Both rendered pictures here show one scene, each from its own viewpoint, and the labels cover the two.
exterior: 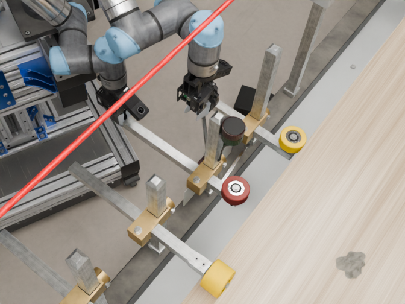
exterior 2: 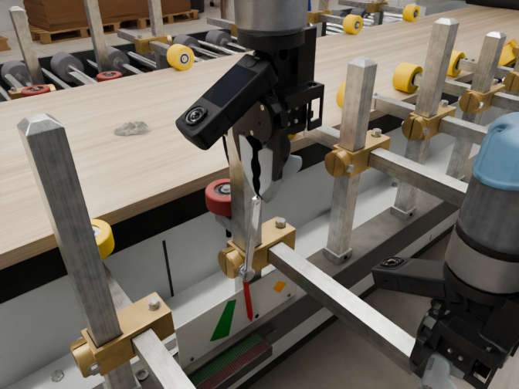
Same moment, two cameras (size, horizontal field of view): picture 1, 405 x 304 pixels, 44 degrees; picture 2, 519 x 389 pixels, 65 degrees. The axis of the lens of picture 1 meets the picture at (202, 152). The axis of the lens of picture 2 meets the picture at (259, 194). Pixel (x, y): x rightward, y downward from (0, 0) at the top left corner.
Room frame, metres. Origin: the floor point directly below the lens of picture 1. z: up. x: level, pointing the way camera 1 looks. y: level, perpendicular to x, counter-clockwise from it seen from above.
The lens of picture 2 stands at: (1.24, 0.16, 1.31)
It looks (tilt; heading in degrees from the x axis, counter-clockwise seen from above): 33 degrees down; 199
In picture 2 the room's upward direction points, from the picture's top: straight up
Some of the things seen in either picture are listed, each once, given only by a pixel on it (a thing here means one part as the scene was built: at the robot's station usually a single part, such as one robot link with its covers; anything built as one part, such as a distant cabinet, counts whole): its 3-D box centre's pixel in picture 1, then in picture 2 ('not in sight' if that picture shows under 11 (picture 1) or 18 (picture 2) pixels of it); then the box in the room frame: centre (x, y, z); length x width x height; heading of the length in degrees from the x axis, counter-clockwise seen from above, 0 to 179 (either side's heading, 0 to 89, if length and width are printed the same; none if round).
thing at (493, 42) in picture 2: not in sight; (468, 126); (0.11, 0.36, 0.87); 0.04 x 0.04 x 0.48; 58
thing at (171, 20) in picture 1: (173, 15); not in sight; (0.87, 0.10, 1.32); 0.11 x 0.11 x 0.08; 43
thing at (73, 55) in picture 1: (72, 55); not in sight; (0.88, 0.37, 1.12); 0.11 x 0.11 x 0.08; 13
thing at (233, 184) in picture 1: (234, 195); (227, 211); (0.65, -0.11, 0.85); 0.08 x 0.08 x 0.11
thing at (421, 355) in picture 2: not in sight; (428, 346); (0.90, 0.24, 0.91); 0.05 x 0.02 x 0.09; 148
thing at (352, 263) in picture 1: (354, 263); (132, 125); (0.47, -0.43, 0.91); 0.09 x 0.07 x 0.02; 124
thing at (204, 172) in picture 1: (207, 172); (256, 247); (0.73, -0.02, 0.85); 0.14 x 0.06 x 0.05; 148
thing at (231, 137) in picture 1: (233, 128); not in sight; (0.72, -0.07, 1.10); 0.06 x 0.06 x 0.02
